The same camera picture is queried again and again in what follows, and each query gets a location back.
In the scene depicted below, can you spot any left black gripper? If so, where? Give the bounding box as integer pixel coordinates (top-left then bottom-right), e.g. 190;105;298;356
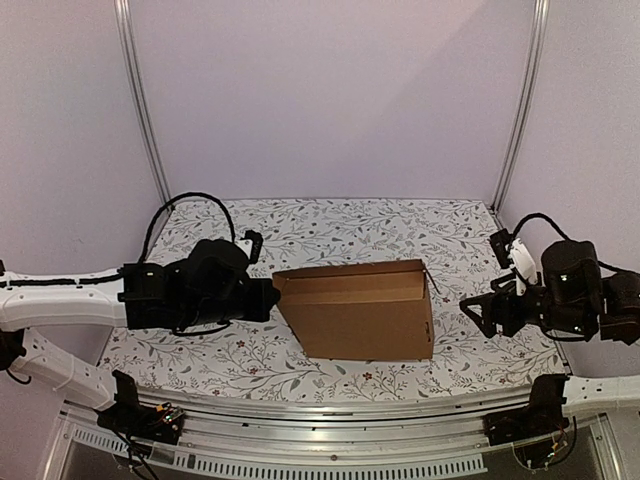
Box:
183;280;281;329

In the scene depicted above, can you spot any brown cardboard box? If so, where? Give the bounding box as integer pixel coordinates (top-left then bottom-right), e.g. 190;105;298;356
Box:
273;259;434;362

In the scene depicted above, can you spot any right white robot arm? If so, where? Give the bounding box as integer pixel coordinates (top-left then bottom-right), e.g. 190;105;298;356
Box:
459;271;639;436

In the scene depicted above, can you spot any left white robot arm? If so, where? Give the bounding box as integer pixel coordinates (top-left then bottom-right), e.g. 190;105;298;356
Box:
1;260;281;434

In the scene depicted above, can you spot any floral patterned table mat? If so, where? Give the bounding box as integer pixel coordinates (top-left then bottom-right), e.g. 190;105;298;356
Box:
99;199;563;403

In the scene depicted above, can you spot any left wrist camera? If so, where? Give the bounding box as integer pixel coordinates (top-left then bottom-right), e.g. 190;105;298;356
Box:
185;239;249;297

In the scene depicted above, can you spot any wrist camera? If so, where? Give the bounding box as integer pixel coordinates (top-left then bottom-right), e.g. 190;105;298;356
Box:
185;239;249;297
541;240;604;341

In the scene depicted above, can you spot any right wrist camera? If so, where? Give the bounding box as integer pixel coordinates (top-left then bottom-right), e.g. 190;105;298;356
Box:
541;240;604;341

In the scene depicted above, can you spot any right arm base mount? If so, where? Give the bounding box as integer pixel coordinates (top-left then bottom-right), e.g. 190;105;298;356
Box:
482;374;569;446

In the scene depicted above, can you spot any right black camera cable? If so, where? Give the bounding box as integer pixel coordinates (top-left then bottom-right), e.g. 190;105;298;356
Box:
509;213;574;246

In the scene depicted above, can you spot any black camera cable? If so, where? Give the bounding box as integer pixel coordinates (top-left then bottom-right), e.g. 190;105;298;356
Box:
509;213;574;246
134;191;239;266

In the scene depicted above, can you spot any front aluminium rail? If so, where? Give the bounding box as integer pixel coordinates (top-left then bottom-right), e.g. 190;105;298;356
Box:
43;387;625;479

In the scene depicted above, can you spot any left black camera cable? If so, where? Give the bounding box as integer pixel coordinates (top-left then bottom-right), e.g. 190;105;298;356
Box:
134;191;239;266

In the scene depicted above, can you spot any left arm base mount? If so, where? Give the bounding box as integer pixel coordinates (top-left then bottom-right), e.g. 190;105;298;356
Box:
97;370;185;445

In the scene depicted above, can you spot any right aluminium frame post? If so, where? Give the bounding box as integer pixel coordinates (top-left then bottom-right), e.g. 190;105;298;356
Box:
490;0;550;217

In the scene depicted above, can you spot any aluminium frame post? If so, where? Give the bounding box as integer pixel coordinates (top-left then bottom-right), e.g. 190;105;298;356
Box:
114;0;171;203
490;0;550;217

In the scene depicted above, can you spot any left aluminium frame post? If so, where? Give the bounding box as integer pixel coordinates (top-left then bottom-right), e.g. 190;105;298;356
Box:
114;0;171;203

